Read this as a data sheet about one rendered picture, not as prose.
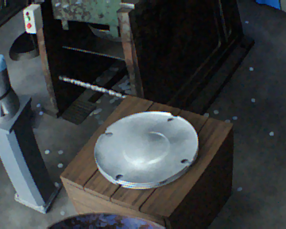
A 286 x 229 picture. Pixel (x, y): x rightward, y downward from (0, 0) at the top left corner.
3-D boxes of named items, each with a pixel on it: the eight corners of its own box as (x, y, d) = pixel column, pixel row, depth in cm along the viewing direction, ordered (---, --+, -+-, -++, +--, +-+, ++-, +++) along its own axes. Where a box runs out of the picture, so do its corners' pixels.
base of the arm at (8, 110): (7, 126, 168) (1, 104, 161) (-16, 119, 174) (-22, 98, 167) (25, 98, 178) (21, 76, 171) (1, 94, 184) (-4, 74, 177)
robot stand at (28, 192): (46, 214, 194) (8, 131, 166) (14, 199, 202) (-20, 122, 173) (63, 186, 207) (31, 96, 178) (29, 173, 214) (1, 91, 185)
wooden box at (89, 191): (176, 265, 166) (169, 216, 144) (88, 235, 184) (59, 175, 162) (231, 194, 190) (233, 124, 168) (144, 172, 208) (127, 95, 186)
